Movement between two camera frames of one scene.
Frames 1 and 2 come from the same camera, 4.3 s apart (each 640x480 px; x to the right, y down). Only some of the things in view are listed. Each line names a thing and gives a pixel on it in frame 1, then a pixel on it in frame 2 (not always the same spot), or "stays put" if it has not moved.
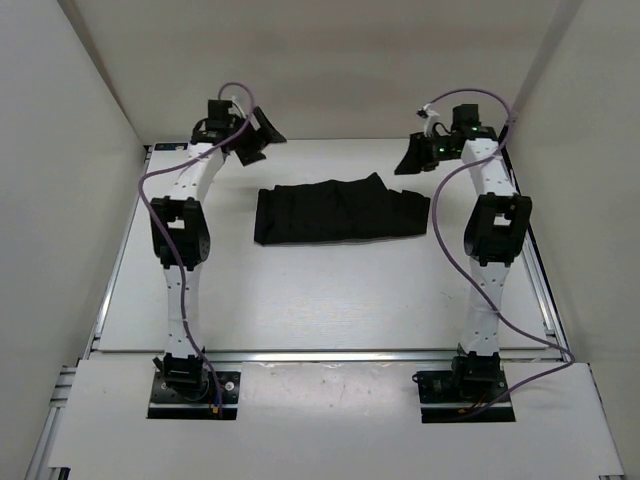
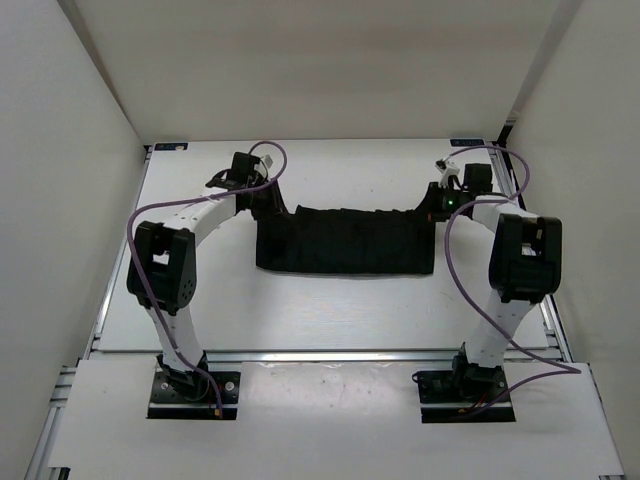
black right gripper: x=417 y=158 → x=428 y=207
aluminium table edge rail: x=136 y=357 stays put
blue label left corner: x=174 y=146 stays put
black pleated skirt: x=337 y=209 → x=346 y=241
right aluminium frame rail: x=536 y=261 stays put
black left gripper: x=266 y=134 → x=275 y=205
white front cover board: x=322 y=415 stays put
